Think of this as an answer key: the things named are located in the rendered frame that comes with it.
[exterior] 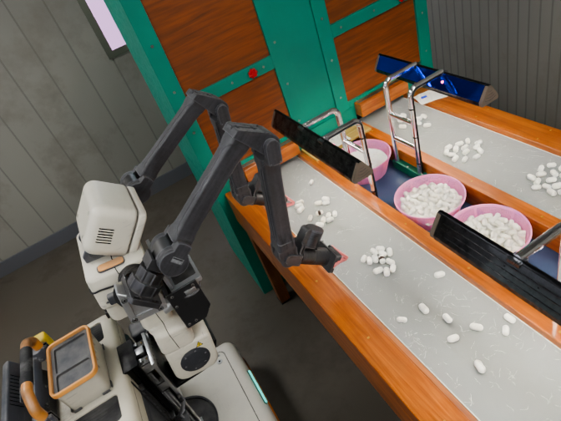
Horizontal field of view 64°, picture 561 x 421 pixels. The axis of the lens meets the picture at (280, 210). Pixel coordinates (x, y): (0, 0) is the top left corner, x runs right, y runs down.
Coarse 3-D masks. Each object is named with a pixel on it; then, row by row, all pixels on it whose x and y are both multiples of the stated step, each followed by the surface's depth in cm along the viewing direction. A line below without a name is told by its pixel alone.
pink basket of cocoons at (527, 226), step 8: (472, 208) 164; (480, 208) 164; (488, 208) 163; (496, 208) 161; (504, 208) 159; (512, 208) 157; (456, 216) 163; (464, 216) 165; (504, 216) 160; (512, 216) 158; (520, 216) 155; (520, 224) 155; (528, 224) 150; (528, 232) 150; (528, 240) 145
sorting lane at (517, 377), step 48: (288, 192) 209; (336, 192) 199; (336, 240) 176; (384, 240) 168; (384, 288) 152; (432, 288) 146; (432, 336) 133; (480, 336) 129; (528, 336) 125; (480, 384) 119; (528, 384) 115
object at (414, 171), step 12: (396, 72) 184; (384, 84) 184; (420, 84) 172; (384, 96) 187; (408, 96) 173; (408, 108) 177; (408, 120) 182; (396, 144) 201; (408, 144) 191; (396, 156) 205; (420, 156) 189; (408, 168) 200; (420, 168) 193
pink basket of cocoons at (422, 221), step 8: (424, 176) 185; (432, 176) 184; (440, 176) 182; (448, 176) 180; (408, 184) 186; (416, 184) 186; (448, 184) 181; (456, 184) 178; (400, 192) 184; (464, 192) 171; (400, 200) 183; (464, 200) 168; (456, 208) 165; (408, 216) 170; (416, 216) 168; (424, 224) 171
